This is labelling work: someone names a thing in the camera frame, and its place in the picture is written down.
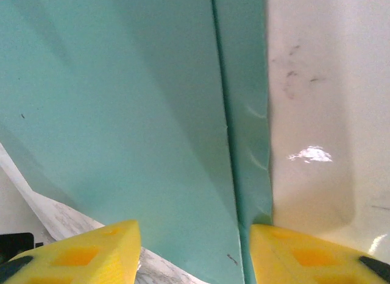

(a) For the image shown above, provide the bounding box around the green paper folder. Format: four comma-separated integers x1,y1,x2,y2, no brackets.
0,0,274,284

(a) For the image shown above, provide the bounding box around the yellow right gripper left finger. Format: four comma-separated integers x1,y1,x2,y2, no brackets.
0,219,142,284

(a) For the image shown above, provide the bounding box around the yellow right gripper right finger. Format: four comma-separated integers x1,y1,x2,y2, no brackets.
249,224,390,284

